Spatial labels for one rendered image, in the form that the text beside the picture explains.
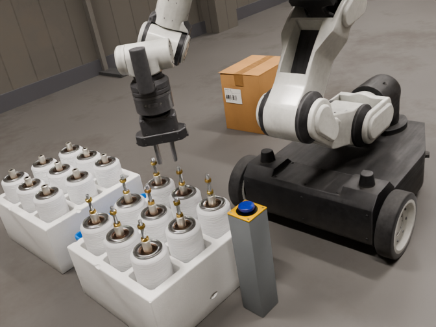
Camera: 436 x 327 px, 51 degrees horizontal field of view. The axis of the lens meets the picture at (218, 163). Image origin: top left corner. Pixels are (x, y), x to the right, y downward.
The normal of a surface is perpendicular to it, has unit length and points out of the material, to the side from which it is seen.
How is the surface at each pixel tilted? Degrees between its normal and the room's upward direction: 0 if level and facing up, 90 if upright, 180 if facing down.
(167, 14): 90
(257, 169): 45
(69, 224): 90
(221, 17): 90
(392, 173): 0
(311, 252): 0
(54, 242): 90
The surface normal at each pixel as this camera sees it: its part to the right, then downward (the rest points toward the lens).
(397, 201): -0.26, -0.76
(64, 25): 0.75, 0.20
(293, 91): -0.55, -0.36
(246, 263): -0.67, 0.43
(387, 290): -0.15, -0.88
